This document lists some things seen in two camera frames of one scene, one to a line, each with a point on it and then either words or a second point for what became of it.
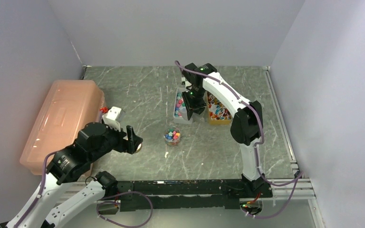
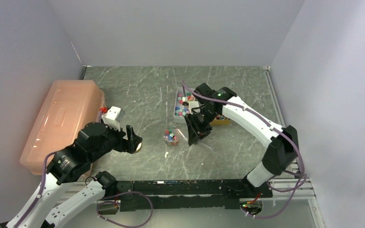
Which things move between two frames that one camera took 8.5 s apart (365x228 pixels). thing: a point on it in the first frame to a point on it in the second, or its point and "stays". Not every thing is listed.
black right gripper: (193, 108) to (196, 132)
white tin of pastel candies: (180, 114) stays
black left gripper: (130, 145) stays
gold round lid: (139, 148) stays
